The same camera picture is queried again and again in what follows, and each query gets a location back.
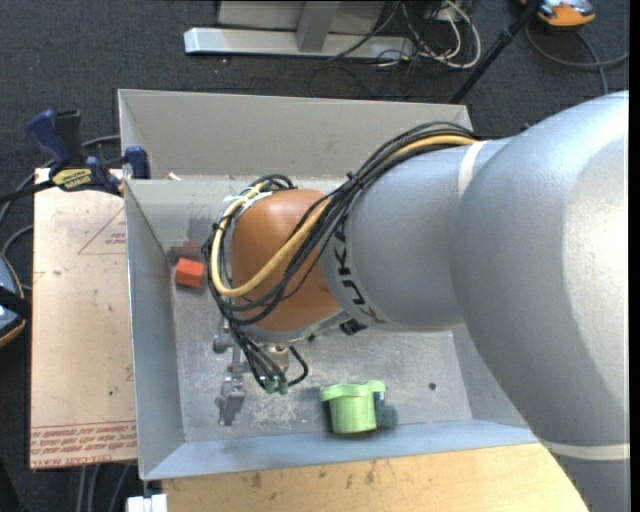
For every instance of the red-orange block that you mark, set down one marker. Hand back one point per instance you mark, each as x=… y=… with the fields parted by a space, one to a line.
x=189 y=273

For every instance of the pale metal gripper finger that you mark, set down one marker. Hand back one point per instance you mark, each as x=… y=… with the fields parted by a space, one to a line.
x=231 y=406
x=223 y=343

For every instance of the black cylinder on white bracket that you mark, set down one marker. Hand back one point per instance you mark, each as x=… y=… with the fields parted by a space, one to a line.
x=352 y=327

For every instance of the green plastic cup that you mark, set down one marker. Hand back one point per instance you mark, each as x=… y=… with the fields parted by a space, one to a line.
x=352 y=410

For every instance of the grey metal bin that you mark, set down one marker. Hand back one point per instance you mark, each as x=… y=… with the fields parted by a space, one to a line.
x=210 y=125

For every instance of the brown cardboard board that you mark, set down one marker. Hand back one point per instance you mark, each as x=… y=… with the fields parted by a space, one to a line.
x=80 y=325

